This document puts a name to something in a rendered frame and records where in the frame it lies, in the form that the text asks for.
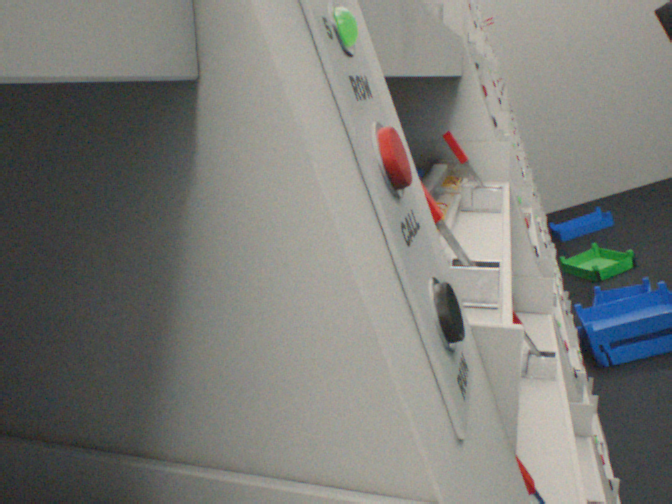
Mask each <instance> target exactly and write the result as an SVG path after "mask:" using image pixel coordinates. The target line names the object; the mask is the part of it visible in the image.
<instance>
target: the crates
mask: <svg viewBox="0 0 672 504"><path fill-rule="evenodd" d="M596 211H597V212H594V213H591V214H587V215H584V216H581V217H578V218H576V219H572V221H569V222H566V223H563V224H560V225H556V226H554V224H553V223H550V227H551V231H552V234H553V236H554V237H555V238H558V239H559V240H560V241H562V242H565V241H568V240H571V239H575V238H578V237H581V235H584V234H587V233H591V232H594V231H597V230H600V229H603V228H607V227H610V226H613V225H614V221H613V217H612V214H611V212H610V211H609V212H607V213H604V212H601V211H600V208H599V207H598V208H596ZM592 248H593V249H589V250H587V251H584V253H582V254H580V255H577V256H575V257H571V258H569V259H567V260H565V257H563V256H562V257H560V262H561V265H562V269H563V272H564V273H567V274H570V275H575V276H578V277H581V278H585V279H588V280H592V281H595V282H601V281H603V280H605V279H609V278H611V277H613V276H616V275H618V274H620V273H624V272H626V271H629V270H631V268H633V267H636V266H637V264H636V261H635V258H634V254H633V250H631V249H629V250H627V254H625V253H619V251H614V250H609V249H603V248H598V246H597V243H593V244H592ZM643 282H644V284H638V286H632V287H627V288H620V289H614V290H609V291H602V292H601V290H600V287H595V292H596V296H595V303H594V307H591V308H586V309H582V306H581V304H578V305H575V306H576V310H577V313H578V316H579V320H580V323H581V326H579V327H577V329H578V330H577V331H578V335H579V339H580V342H581V345H582V347H583V348H584V349H586V351H587V352H588V353H590V354H592V355H593V357H594V359H595V361H596V363H597V364H598V366H599V369H604V368H609V366H613V365H617V364H621V363H626V362H630V361H635V360H639V359H644V358H648V357H652V356H656V355H661V354H665V353H669V351H672V294H671V293H670V292H669V291H668V290H667V287H666V283H665V282H664V281H661V282H658V283H659V288H660V289H659V290H655V291H652V290H651V286H650V282H649V278H648V277H646V278H643Z"/></svg>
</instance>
